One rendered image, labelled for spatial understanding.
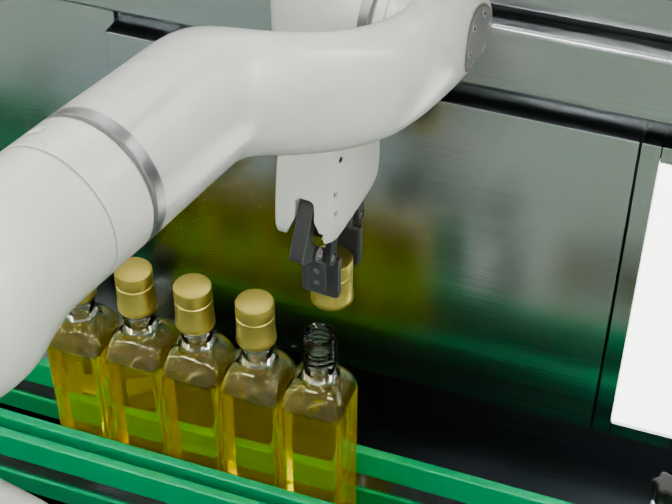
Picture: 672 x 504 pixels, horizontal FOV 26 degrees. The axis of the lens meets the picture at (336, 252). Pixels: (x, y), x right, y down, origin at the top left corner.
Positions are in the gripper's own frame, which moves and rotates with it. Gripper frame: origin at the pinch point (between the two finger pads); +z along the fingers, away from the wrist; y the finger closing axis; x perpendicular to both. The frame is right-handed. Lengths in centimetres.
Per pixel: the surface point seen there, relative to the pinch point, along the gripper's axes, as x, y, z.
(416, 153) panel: 2.2, -12.7, -2.1
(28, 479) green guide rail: -29.1, 7.7, 33.3
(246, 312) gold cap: -7.3, 1.4, 7.8
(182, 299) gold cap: -13.2, 1.9, 8.0
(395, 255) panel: 0.7, -12.6, 10.0
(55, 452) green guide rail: -25.4, 7.5, 27.8
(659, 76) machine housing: 20.9, -14.7, -13.8
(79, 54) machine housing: -31.2, -13.5, -2.7
